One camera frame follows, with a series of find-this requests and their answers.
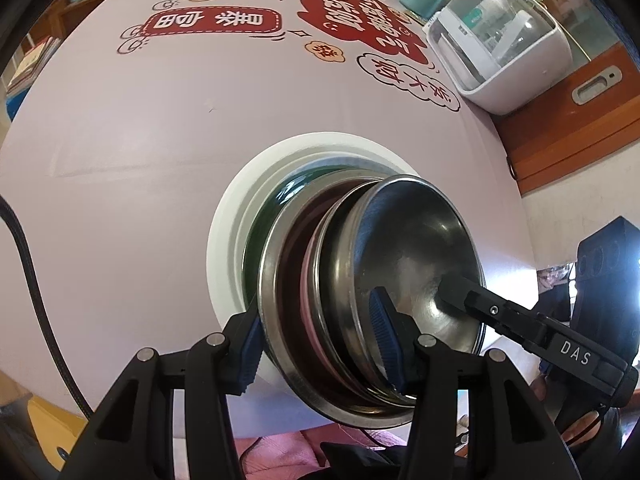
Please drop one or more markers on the right hand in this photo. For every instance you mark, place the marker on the right hand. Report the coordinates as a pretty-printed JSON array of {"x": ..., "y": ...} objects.
[{"x": 584, "y": 421}]

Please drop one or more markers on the green plate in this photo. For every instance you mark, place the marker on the green plate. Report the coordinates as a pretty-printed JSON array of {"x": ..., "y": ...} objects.
[{"x": 267, "y": 215}]

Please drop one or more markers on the wooden tv cabinet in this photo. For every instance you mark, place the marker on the wooden tv cabinet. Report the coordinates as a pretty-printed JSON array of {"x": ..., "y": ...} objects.
[{"x": 61, "y": 18}]

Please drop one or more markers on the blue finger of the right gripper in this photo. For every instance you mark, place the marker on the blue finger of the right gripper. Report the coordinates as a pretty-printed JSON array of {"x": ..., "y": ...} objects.
[{"x": 504, "y": 316}]

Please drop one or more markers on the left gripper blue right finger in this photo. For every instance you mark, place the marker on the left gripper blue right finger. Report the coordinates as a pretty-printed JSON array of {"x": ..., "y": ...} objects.
[{"x": 395, "y": 333}]

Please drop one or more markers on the pink steel bowl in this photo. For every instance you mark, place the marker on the pink steel bowl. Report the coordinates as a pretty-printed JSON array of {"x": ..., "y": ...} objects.
[{"x": 324, "y": 337}]

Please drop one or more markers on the small steel bowl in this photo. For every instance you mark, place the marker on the small steel bowl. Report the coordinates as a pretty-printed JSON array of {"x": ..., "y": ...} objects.
[{"x": 404, "y": 235}]

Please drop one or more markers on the stack of books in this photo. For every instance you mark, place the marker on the stack of books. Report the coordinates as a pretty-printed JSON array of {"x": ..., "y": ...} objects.
[{"x": 32, "y": 64}]

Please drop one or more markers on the white sterilizer cabinet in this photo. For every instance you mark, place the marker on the white sterilizer cabinet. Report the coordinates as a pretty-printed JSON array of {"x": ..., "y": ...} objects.
[{"x": 500, "y": 54}]

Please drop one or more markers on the white foam plate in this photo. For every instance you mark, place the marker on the white foam plate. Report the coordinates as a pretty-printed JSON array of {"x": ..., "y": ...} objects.
[{"x": 256, "y": 182}]

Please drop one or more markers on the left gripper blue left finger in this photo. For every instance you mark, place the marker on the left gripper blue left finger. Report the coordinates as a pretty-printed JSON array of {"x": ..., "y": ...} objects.
[{"x": 246, "y": 344}]

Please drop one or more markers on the large steel bowl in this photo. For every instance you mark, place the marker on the large steel bowl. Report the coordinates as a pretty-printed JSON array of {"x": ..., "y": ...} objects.
[{"x": 278, "y": 300}]

